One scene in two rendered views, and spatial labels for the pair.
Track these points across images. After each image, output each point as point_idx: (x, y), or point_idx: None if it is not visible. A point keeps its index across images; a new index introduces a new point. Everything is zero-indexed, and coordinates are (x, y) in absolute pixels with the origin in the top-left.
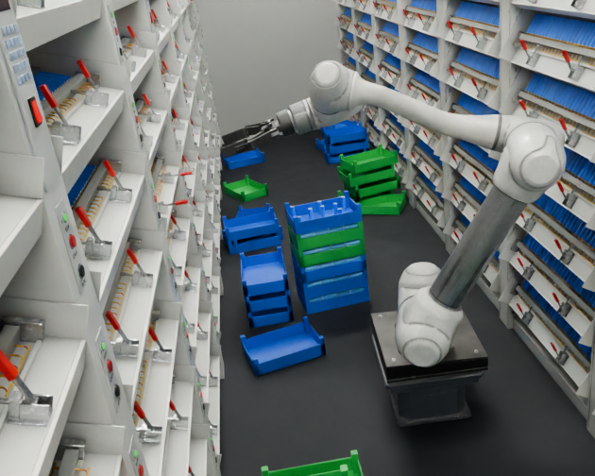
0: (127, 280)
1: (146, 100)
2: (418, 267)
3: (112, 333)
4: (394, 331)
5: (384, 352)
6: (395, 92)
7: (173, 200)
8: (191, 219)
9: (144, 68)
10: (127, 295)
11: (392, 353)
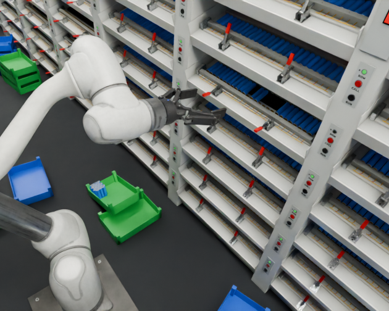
0: (159, 47)
1: (288, 59)
2: (71, 265)
3: (131, 29)
4: (110, 296)
5: (108, 267)
6: (31, 94)
7: (246, 124)
8: (291, 200)
9: (270, 18)
10: (147, 41)
11: (103, 269)
